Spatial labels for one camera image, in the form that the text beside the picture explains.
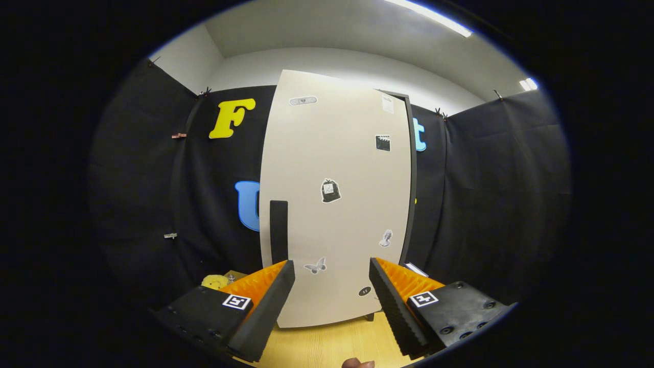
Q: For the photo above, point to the black backdrop cloth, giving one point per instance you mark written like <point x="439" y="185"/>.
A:
<point x="485" y="194"/>

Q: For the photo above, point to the small ceiling light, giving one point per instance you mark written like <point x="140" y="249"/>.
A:
<point x="528" y="84"/>

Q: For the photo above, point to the beige shoe cabinet door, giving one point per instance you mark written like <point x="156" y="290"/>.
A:
<point x="337" y="153"/>

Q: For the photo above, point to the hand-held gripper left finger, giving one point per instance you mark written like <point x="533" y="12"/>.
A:
<point x="273" y="301"/>

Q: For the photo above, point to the yellow soft toy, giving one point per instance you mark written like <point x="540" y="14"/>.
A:
<point x="214" y="281"/>

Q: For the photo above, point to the dark grey shoe cabinet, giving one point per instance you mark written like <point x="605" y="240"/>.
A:
<point x="412" y="179"/>

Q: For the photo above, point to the black clip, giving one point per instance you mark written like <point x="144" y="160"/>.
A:
<point x="497" y="94"/>
<point x="205" y="92"/>
<point x="439" y="113"/>

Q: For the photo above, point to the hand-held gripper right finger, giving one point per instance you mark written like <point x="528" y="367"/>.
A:
<point x="391" y="301"/>

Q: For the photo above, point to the white box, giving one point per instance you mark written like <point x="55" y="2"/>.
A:
<point x="415" y="269"/>

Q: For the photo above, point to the long ceiling light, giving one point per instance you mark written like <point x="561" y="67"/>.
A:
<point x="431" y="18"/>

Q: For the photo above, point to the red clip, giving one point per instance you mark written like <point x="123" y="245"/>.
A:
<point x="179" y="135"/>

